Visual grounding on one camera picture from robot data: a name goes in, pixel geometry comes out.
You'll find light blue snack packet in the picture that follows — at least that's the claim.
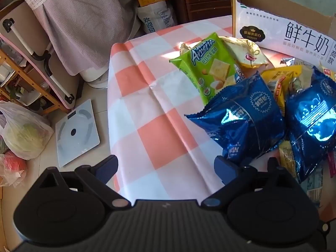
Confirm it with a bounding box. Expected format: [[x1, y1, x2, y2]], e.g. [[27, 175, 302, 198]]
[[278, 140, 328, 202]]

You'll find brown wooden cabinet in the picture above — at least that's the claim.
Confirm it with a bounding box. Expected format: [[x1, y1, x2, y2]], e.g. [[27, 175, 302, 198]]
[[168, 0, 285, 24]]

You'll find pink folding table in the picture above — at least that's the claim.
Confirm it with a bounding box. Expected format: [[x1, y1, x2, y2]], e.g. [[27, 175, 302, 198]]
[[0, 1, 84, 111]]

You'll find pink checked tablecloth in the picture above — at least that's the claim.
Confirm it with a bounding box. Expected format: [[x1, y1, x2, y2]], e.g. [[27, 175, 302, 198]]
[[106, 14, 336, 216]]

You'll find white printed sack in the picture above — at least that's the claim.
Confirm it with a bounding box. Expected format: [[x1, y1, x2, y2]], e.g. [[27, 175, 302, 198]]
[[136, 1, 179, 36]]

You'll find white fan base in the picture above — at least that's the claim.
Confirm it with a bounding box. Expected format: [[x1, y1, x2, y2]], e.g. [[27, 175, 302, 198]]
[[81, 67, 109, 90]]

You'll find pale blue bathroom scale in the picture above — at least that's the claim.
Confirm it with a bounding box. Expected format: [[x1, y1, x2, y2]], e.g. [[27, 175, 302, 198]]
[[55, 99, 101, 168]]

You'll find red plastic bag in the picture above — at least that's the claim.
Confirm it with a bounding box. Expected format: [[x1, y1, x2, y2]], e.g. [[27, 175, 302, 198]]
[[0, 151, 28, 188]]

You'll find cream snack packet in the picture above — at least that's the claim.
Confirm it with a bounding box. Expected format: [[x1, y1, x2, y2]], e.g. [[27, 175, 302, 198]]
[[180, 36, 269, 71]]

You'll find white cardboard box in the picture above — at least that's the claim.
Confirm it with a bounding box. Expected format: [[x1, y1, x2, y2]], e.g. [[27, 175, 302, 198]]
[[230, 0, 336, 65]]

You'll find grey checked cloth cover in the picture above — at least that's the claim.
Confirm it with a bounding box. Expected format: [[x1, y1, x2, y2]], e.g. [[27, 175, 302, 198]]
[[8, 0, 142, 76]]

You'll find green snack packet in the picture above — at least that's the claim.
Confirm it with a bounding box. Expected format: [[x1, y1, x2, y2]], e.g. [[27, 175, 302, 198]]
[[169, 32, 246, 105]]

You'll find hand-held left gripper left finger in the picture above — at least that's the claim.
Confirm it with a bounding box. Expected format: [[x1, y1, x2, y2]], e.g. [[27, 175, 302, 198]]
[[34, 155, 130, 210]]

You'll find wooden shelf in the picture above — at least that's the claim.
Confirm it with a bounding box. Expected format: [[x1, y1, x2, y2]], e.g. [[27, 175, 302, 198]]
[[0, 42, 69, 114]]

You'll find white plastic bag with cabbage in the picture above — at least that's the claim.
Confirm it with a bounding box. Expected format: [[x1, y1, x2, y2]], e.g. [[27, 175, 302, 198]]
[[0, 100, 54, 160]]

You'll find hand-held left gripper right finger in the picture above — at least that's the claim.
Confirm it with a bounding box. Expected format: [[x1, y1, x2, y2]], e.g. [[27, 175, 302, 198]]
[[201, 156, 297, 210]]

